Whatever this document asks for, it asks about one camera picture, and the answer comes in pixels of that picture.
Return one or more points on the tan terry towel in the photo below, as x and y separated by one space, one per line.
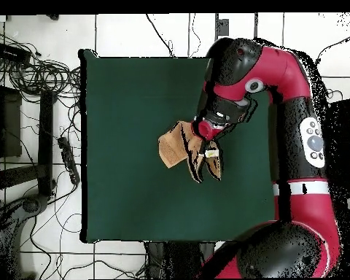
172 148

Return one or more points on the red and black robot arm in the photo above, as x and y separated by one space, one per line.
294 116

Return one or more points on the black flat box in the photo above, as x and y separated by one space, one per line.
11 54

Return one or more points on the dark green table cloth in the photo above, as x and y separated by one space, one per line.
128 189

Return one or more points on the black power strip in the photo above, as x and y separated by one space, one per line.
68 160

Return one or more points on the grey stand base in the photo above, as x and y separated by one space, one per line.
32 204

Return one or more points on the grey square floor frame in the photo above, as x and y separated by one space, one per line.
223 27

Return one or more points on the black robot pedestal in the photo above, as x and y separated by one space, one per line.
178 259

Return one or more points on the black metal frame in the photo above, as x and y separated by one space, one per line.
45 131
347 131

